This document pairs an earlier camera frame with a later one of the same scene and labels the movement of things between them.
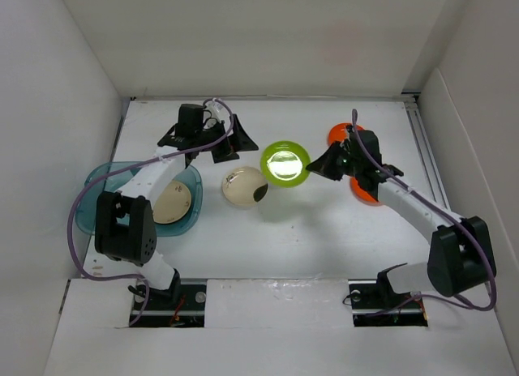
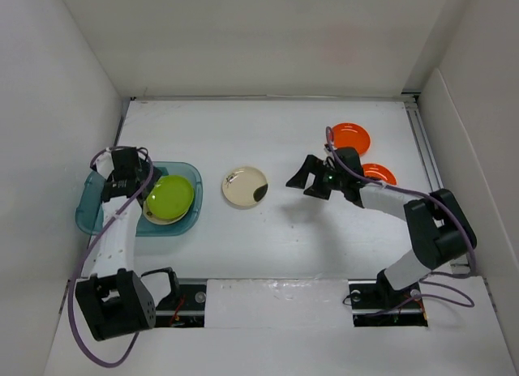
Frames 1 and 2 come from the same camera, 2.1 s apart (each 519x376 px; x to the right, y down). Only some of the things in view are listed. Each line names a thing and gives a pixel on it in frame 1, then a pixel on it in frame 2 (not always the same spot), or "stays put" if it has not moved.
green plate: x=284 y=164 → x=170 y=197
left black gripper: x=237 y=142 → x=144 y=171
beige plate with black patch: x=244 y=185 stays put
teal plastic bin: x=86 y=205 stays put
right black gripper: x=324 y=164 → x=310 y=164
